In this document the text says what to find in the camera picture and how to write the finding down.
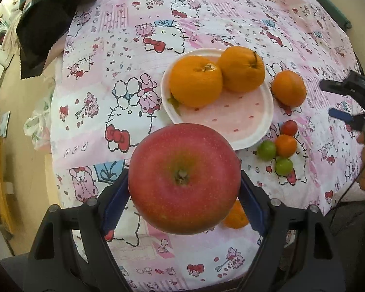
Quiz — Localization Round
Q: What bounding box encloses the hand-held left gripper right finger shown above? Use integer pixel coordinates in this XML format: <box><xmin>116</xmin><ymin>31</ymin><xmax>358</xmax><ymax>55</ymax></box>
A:
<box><xmin>238</xmin><ymin>170</ymin><xmax>346</xmax><ymax>292</ymax></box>

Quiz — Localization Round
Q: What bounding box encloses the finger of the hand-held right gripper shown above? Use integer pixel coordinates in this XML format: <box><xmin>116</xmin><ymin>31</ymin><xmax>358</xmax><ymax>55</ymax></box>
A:
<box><xmin>328</xmin><ymin>108</ymin><xmax>365</xmax><ymax>132</ymax></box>
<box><xmin>319</xmin><ymin>79</ymin><xmax>353</xmax><ymax>97</ymax></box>

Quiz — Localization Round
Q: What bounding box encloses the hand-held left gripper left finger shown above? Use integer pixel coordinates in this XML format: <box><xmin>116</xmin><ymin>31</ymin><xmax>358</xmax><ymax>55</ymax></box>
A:
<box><xmin>27</xmin><ymin>168</ymin><xmax>132</xmax><ymax>292</ymax></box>

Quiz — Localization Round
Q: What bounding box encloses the small tangerine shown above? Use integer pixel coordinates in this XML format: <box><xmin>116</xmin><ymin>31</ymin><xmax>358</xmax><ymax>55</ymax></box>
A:
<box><xmin>222</xmin><ymin>200</ymin><xmax>250</xmax><ymax>229</ymax></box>

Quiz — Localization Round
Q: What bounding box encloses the medium tangerine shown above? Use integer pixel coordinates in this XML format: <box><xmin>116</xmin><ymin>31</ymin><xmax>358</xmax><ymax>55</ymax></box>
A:
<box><xmin>271</xmin><ymin>70</ymin><xmax>307</xmax><ymax>108</ymax></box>

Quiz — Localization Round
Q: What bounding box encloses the green cherry tomato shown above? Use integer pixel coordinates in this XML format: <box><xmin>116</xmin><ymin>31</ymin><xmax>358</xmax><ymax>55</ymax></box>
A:
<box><xmin>257</xmin><ymin>140</ymin><xmax>277</xmax><ymax>160</ymax></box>
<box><xmin>275</xmin><ymin>157</ymin><xmax>293</xmax><ymax>176</ymax></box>

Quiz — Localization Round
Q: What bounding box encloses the red cherry tomato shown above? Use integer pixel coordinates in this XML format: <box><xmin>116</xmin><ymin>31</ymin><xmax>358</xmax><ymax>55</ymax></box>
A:
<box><xmin>281</xmin><ymin>120</ymin><xmax>298</xmax><ymax>136</ymax></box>

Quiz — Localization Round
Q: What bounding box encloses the orange cherry tomato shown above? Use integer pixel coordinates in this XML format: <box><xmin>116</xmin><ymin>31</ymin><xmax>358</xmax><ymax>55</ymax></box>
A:
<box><xmin>275</xmin><ymin>134</ymin><xmax>298</xmax><ymax>157</ymax></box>

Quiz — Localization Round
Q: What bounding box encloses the red apple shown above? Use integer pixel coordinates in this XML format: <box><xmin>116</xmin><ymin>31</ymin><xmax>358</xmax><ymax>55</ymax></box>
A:
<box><xmin>128</xmin><ymin>123</ymin><xmax>242</xmax><ymax>235</ymax></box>

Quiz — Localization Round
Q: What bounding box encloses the white plate with pink dots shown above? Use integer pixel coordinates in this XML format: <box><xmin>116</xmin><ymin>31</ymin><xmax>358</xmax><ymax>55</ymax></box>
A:
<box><xmin>161</xmin><ymin>49</ymin><xmax>274</xmax><ymax>151</ymax></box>

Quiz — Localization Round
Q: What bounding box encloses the large orange with stem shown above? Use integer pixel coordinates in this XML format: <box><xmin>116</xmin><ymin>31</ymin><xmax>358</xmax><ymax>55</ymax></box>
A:
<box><xmin>217</xmin><ymin>46</ymin><xmax>266</xmax><ymax>93</ymax></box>

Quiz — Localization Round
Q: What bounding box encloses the white plastic bag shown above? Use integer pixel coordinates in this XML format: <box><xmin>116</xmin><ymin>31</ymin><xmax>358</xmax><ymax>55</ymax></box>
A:
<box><xmin>24</xmin><ymin>96</ymin><xmax>54</xmax><ymax>150</ymax></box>

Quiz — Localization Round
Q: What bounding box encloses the large round orange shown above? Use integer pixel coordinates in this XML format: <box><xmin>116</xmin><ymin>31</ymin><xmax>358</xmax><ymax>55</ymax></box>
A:
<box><xmin>169</xmin><ymin>55</ymin><xmax>223</xmax><ymax>108</ymax></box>

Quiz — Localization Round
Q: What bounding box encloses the pink cartoon printed blanket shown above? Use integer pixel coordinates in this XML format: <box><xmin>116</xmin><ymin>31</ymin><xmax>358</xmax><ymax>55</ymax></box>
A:
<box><xmin>50</xmin><ymin>0</ymin><xmax>365</xmax><ymax>292</ymax></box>

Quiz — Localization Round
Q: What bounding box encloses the pink and black cloth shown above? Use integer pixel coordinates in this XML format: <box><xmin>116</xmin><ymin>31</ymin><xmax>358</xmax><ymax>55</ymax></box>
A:
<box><xmin>16</xmin><ymin>0</ymin><xmax>113</xmax><ymax>80</ymax></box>

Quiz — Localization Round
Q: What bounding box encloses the black cable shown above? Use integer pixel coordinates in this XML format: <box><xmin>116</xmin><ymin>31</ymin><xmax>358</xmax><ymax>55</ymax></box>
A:
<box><xmin>331</xmin><ymin>144</ymin><xmax>365</xmax><ymax>222</ymax></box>

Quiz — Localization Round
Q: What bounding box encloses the teal bed rail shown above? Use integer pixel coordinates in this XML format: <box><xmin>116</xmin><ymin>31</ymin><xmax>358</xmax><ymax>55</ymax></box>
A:
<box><xmin>292</xmin><ymin>0</ymin><xmax>352</xmax><ymax>30</ymax></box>

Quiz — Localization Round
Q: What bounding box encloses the yellow wooden frame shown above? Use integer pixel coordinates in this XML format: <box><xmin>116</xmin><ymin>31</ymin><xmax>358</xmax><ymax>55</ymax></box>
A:
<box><xmin>0</xmin><ymin>137</ymin><xmax>17</xmax><ymax>241</ymax></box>

